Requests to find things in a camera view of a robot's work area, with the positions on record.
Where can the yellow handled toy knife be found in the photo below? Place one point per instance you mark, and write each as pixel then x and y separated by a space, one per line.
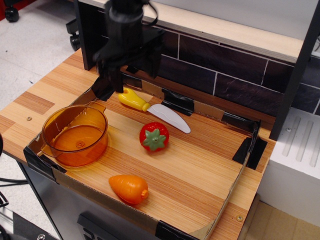
pixel 130 98

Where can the red toy strawberry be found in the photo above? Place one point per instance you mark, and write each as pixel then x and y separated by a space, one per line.
pixel 154 136

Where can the wooden shelf with black frame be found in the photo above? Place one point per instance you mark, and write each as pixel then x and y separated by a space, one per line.
pixel 244 71

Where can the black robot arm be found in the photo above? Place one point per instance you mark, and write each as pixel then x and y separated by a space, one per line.
pixel 125 3

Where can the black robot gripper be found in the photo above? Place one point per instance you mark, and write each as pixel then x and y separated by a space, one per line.
pixel 130 41

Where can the black oven handle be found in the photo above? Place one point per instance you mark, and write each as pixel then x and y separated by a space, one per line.
pixel 96 229

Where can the white toy sink unit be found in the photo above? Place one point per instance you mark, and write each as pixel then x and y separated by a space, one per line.
pixel 291 182

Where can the metal frame with screw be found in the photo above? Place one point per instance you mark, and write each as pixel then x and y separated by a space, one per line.
pixel 18 228

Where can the cardboard fence with black tape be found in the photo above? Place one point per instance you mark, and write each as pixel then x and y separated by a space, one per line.
pixel 95 181

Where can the orange toy carrot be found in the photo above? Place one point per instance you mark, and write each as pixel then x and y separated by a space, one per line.
pixel 130 188

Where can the black caster wheel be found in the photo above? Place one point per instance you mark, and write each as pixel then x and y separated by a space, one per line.
pixel 11 14

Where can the black chair caster base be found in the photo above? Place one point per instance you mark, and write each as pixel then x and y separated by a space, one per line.
pixel 72 28

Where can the orange transparent plastic pot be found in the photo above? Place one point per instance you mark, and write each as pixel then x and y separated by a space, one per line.
pixel 76 136

